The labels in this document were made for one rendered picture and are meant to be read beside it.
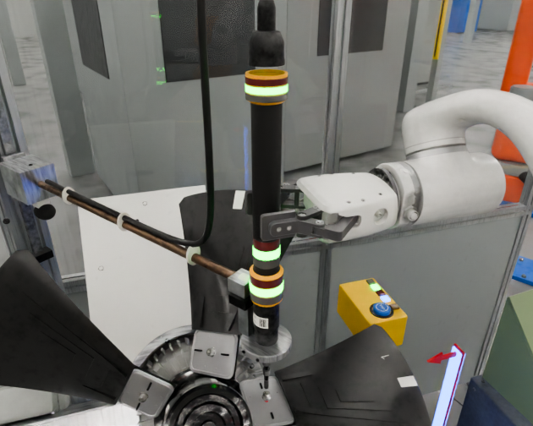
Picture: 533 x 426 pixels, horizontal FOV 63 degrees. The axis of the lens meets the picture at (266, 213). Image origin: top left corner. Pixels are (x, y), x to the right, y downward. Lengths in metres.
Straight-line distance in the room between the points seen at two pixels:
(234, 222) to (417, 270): 1.16
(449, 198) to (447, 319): 1.49
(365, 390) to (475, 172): 0.38
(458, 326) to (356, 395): 1.41
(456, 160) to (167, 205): 0.58
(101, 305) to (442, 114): 0.68
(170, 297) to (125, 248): 0.14
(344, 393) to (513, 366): 0.48
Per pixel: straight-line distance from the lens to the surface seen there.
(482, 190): 0.61
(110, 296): 0.92
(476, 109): 0.56
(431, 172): 0.57
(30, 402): 0.86
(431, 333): 2.04
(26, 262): 0.66
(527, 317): 1.08
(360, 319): 1.07
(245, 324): 0.61
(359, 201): 0.51
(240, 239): 0.69
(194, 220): 0.75
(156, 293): 0.91
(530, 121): 0.54
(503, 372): 1.15
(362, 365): 0.79
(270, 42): 0.44
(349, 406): 0.74
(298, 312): 1.61
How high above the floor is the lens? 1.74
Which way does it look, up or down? 27 degrees down
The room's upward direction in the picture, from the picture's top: straight up
